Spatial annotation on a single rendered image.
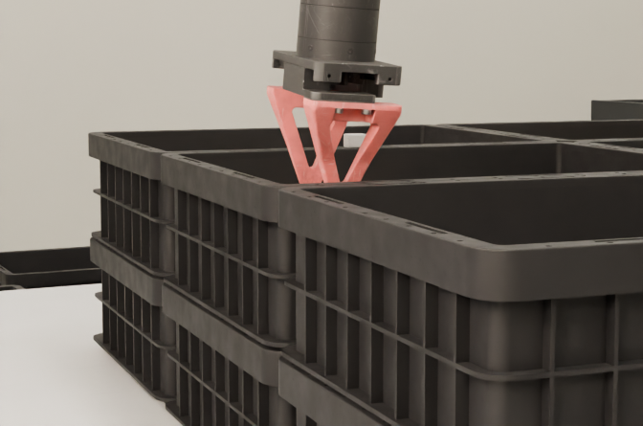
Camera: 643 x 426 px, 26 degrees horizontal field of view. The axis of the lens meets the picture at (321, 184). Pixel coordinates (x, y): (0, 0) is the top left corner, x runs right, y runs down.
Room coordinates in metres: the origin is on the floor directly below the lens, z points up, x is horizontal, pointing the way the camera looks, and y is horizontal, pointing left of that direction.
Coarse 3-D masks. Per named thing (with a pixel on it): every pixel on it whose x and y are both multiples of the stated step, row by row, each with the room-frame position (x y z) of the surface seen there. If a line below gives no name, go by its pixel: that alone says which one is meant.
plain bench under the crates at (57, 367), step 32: (64, 288) 1.82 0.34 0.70; (96, 288) 1.82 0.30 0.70; (0, 320) 1.61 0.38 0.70; (32, 320) 1.61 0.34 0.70; (64, 320) 1.61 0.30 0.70; (96, 320) 1.61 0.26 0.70; (0, 352) 1.43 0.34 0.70; (32, 352) 1.43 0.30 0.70; (64, 352) 1.43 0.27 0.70; (96, 352) 1.43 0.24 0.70; (0, 384) 1.30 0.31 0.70; (32, 384) 1.30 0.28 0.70; (64, 384) 1.30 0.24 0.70; (96, 384) 1.30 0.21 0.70; (128, 384) 1.30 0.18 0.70; (0, 416) 1.18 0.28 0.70; (32, 416) 1.18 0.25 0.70; (64, 416) 1.18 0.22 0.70; (96, 416) 1.18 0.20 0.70; (128, 416) 1.18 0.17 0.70; (160, 416) 1.18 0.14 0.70
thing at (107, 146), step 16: (240, 128) 1.51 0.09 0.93; (256, 128) 1.51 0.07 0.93; (272, 128) 1.52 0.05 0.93; (304, 128) 1.53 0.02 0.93; (352, 128) 1.55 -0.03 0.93; (368, 128) 1.56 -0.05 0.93; (400, 128) 1.57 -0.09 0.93; (416, 128) 1.58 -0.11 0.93; (432, 128) 1.56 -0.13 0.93; (448, 128) 1.52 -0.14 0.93; (464, 128) 1.51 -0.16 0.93; (96, 144) 1.41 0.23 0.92; (112, 144) 1.34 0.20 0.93; (128, 144) 1.28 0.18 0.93; (432, 144) 1.28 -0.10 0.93; (448, 144) 1.28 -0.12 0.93; (464, 144) 1.29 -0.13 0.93; (112, 160) 1.34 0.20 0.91; (128, 160) 1.27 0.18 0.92; (144, 160) 1.21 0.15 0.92; (160, 160) 1.19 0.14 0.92; (144, 176) 1.21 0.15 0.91; (160, 176) 1.19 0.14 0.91
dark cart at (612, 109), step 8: (592, 104) 3.01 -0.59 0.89; (600, 104) 2.98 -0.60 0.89; (608, 104) 2.96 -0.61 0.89; (616, 104) 2.93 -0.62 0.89; (624, 104) 2.91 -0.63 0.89; (632, 104) 2.88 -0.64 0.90; (640, 104) 2.86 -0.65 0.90; (592, 112) 3.00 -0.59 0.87; (600, 112) 2.98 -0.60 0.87; (608, 112) 2.96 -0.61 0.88; (616, 112) 2.93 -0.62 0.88; (624, 112) 2.91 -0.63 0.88; (632, 112) 2.88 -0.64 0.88; (640, 112) 2.86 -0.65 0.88; (592, 120) 3.00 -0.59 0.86; (600, 120) 2.98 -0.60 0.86
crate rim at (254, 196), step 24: (480, 144) 1.28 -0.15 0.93; (504, 144) 1.28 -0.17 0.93; (528, 144) 1.29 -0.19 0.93; (552, 144) 1.30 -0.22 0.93; (576, 144) 1.28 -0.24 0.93; (168, 168) 1.14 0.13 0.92; (192, 168) 1.07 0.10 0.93; (216, 168) 1.03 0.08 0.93; (192, 192) 1.07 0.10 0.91; (216, 192) 1.01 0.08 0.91; (240, 192) 0.96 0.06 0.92; (264, 192) 0.91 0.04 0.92; (264, 216) 0.91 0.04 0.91
